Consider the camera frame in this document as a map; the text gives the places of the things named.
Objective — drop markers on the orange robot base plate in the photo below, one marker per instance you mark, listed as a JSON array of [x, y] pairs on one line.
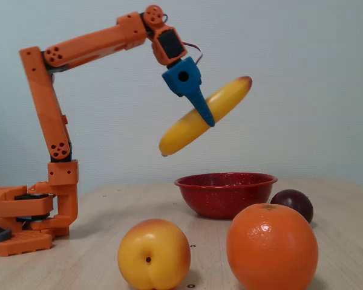
[[12, 205]]

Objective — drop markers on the red speckled enamel bowl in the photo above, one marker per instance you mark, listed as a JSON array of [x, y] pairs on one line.
[[227, 196]]

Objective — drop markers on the yellow red plastic peach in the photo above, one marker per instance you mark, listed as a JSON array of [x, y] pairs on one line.
[[154, 256]]

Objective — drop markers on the dark purple plastic plum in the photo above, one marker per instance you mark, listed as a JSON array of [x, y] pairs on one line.
[[293, 201]]

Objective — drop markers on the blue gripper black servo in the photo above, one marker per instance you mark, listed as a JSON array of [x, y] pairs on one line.
[[185, 81]]

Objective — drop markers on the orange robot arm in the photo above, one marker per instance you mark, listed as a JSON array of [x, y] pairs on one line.
[[45, 102]]

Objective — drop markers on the grey table clamp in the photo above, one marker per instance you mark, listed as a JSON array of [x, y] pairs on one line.
[[0, 235]]

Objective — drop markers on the yellow plastic banana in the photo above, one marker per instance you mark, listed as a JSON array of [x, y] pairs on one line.
[[230, 93]]

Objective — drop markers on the orange plastic orange fruit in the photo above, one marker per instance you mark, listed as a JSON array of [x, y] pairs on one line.
[[272, 247]]

